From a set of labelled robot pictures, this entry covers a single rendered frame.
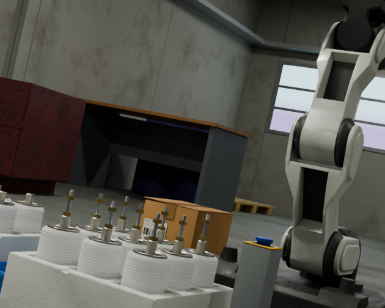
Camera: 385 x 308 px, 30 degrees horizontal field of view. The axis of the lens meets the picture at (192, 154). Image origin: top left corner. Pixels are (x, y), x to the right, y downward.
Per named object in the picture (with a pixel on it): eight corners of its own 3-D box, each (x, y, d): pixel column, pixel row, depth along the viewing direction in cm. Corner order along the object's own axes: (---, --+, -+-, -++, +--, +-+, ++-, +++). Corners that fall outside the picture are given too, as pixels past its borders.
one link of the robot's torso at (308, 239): (291, 255, 233) (304, 110, 219) (352, 271, 224) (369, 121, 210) (272, 273, 220) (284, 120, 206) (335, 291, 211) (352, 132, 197)
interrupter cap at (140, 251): (173, 261, 153) (174, 258, 153) (142, 257, 149) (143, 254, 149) (156, 253, 160) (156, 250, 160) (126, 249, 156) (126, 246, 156)
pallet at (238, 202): (213, 201, 1019) (216, 192, 1019) (275, 216, 975) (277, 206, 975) (167, 195, 900) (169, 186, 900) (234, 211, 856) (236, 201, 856)
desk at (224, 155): (100, 187, 771) (117, 110, 772) (233, 220, 697) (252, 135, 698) (52, 181, 700) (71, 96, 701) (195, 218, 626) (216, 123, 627)
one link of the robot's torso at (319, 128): (296, 166, 218) (341, 37, 232) (352, 178, 209) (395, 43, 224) (283, 143, 205) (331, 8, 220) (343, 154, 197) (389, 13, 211)
